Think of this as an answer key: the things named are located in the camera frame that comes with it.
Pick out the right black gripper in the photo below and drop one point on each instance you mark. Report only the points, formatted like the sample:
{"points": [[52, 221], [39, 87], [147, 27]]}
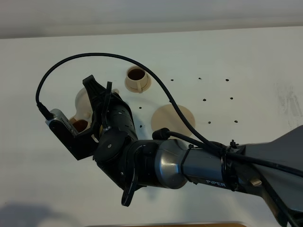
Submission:
{"points": [[115, 142]]}

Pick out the beige teapot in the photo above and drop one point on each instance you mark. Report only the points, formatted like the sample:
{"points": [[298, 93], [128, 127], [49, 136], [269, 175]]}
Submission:
{"points": [[83, 107]]}

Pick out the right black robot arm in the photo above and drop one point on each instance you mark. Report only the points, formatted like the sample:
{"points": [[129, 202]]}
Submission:
{"points": [[272, 170]]}

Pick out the beige teapot saucer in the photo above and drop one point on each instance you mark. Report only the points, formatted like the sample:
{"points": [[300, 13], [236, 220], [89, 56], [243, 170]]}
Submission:
{"points": [[166, 117]]}

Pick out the near beige teacup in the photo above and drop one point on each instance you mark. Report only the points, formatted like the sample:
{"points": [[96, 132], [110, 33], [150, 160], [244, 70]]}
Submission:
{"points": [[80, 125]]}

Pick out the beige teacup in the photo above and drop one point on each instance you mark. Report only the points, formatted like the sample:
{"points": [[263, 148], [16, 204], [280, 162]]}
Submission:
{"points": [[135, 71], [80, 125]]}

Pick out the far beige teacup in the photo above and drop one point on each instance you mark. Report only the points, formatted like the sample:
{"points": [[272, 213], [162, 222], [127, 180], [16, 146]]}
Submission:
{"points": [[135, 71]]}

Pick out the far beige cup saucer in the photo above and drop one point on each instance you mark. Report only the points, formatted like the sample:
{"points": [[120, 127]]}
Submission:
{"points": [[148, 85]]}

